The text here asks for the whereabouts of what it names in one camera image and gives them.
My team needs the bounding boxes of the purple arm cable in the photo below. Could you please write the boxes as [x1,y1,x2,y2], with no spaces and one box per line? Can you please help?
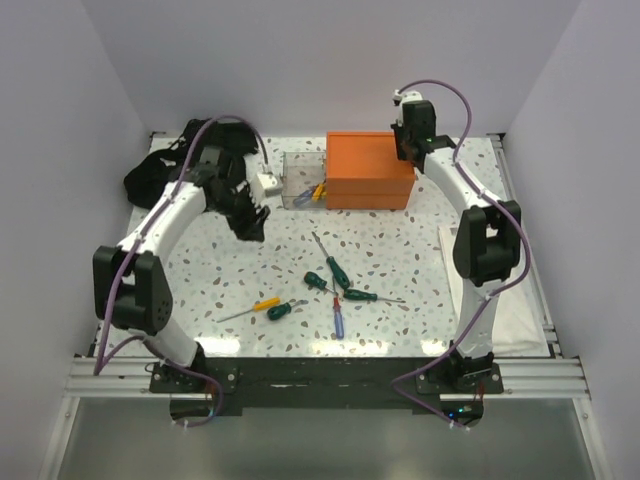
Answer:
[391,79,531,431]
[93,115,271,428]

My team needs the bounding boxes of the green screwdriver pointing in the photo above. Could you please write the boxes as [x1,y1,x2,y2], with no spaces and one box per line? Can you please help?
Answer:
[343,289,404,303]

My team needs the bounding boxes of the long green screwdriver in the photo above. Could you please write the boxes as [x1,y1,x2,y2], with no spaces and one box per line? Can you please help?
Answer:
[312,232,351,290]

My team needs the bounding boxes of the stubby green screwdriver centre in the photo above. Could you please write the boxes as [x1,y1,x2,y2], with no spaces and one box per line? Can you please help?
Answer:
[303,271,337,295]

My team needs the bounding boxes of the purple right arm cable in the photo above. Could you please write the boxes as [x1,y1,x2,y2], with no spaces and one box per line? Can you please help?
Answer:
[391,79,531,431]

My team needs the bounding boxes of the yellow screwdriver long shaft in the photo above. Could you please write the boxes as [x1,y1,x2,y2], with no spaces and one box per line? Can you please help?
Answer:
[218,297,281,323]

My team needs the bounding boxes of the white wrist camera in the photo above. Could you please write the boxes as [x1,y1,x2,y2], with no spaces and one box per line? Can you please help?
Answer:
[392,89,424,107]
[250,172,283,200]

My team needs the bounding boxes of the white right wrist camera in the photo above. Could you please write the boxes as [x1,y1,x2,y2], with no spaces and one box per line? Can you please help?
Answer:
[392,89,424,107]

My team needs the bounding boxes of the stubby green screwdriver lower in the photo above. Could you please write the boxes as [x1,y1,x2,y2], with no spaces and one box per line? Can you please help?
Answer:
[267,300,308,321]

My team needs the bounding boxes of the clear plastic drawer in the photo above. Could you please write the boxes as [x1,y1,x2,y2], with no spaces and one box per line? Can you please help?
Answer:
[281,151,326,210]

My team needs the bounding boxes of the orange drawer cabinet box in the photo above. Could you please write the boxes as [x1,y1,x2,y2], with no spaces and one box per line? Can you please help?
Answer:
[326,131,416,210]

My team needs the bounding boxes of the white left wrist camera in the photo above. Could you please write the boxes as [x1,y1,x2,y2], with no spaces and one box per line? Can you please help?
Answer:
[250,172,283,200]

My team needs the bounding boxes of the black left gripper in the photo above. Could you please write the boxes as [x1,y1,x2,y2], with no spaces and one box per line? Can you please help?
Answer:
[209,182,271,242]

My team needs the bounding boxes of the blue screwdriver red collar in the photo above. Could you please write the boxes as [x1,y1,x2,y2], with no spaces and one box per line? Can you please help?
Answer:
[333,296,344,340]

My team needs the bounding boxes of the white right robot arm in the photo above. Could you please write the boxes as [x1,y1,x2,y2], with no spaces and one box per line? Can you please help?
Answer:
[392,91,522,393]

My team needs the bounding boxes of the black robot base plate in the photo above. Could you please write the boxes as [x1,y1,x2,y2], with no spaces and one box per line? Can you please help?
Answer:
[149,354,504,420]

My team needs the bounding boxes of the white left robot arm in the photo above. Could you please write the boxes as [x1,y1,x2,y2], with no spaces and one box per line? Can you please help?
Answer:
[92,153,282,392]

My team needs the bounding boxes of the stubby green screwdriver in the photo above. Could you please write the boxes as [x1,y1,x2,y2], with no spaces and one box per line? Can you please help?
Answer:
[303,271,337,295]
[267,300,308,321]

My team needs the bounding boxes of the black crumpled cloth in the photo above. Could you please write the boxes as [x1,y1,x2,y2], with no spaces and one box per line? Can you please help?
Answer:
[123,119,258,210]

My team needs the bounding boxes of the blue red handled screwdriver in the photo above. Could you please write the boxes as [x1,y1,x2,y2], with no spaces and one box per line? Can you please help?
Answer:
[293,188,314,208]

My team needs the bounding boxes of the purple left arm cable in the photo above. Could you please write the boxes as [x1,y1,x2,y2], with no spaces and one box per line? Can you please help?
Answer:
[93,115,271,428]

